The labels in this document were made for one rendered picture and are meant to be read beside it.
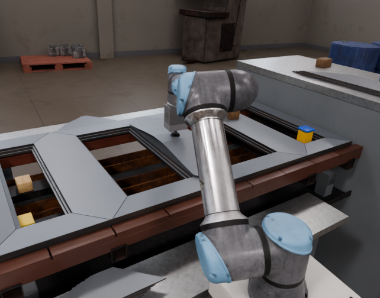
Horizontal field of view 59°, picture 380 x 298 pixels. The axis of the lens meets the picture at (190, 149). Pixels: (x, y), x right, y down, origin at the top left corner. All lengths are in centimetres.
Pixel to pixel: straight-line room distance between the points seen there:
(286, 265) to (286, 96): 138
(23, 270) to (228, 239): 53
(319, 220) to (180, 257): 59
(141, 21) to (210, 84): 707
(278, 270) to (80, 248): 53
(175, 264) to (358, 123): 113
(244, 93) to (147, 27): 713
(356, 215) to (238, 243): 125
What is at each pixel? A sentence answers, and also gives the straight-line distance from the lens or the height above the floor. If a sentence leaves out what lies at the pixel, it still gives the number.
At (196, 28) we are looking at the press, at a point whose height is 69.
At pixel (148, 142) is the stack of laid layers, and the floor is 84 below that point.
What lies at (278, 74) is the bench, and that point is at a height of 104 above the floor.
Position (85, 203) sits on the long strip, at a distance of 114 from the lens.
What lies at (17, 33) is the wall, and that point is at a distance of 735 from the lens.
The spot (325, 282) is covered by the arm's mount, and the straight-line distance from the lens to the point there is 105.
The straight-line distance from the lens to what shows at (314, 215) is 147.
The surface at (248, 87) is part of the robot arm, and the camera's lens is 92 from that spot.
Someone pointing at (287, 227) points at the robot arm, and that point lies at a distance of 82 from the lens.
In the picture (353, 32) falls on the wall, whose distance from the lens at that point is 1010.
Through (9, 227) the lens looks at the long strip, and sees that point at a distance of 110.
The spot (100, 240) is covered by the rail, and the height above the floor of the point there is 82.
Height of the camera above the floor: 149
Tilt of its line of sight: 26 degrees down
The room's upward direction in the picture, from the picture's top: 3 degrees clockwise
